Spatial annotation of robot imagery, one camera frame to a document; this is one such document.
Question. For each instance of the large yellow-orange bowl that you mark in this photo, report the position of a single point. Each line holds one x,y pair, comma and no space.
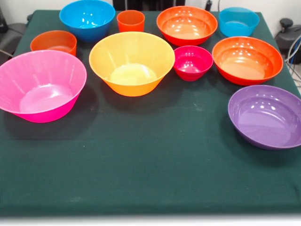
131,77

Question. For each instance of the orange cup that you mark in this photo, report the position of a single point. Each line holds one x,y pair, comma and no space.
130,26

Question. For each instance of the wide red-orange bowl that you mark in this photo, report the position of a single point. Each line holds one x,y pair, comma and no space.
247,61
187,26

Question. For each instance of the large pink bowl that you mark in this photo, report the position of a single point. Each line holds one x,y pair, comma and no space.
42,94

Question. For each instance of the dark green tablecloth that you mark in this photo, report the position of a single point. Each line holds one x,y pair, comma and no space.
150,153

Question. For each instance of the small magenta bowl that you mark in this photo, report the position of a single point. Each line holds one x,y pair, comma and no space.
191,61

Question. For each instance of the wide purple bowl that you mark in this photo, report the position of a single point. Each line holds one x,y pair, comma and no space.
263,117

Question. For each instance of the large blue bowl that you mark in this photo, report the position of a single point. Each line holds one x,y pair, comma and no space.
87,16

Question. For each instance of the small light blue bowl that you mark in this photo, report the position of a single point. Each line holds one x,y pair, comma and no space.
237,29

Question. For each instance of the black cylindrical plug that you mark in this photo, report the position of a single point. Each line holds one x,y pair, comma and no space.
208,5

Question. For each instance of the small orange bowl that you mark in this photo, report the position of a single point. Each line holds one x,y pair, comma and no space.
47,40

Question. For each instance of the grey office chair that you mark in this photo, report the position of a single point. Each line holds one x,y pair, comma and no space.
14,33

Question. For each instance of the black office chair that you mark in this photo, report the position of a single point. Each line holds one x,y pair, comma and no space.
289,35

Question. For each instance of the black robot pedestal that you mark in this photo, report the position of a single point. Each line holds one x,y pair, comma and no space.
127,4

